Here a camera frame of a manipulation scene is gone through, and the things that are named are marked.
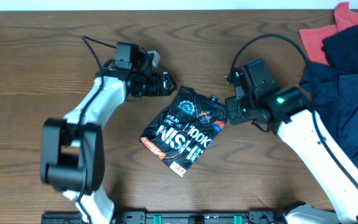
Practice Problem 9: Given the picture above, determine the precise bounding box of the navy blue garment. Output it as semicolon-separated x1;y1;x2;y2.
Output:
300;25;358;168

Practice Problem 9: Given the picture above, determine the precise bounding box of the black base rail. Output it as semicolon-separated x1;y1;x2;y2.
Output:
40;203;341;224

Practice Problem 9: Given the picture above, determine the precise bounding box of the red garment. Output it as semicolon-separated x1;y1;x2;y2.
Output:
299;2;358;65

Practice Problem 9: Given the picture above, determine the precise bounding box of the black orange patterned jersey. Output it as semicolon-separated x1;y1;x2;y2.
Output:
140;86;228;177

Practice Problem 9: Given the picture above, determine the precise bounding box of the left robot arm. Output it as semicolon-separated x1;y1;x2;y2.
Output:
40;67;177;223

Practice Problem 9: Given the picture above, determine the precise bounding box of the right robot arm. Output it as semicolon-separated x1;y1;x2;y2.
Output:
226;58;358;223

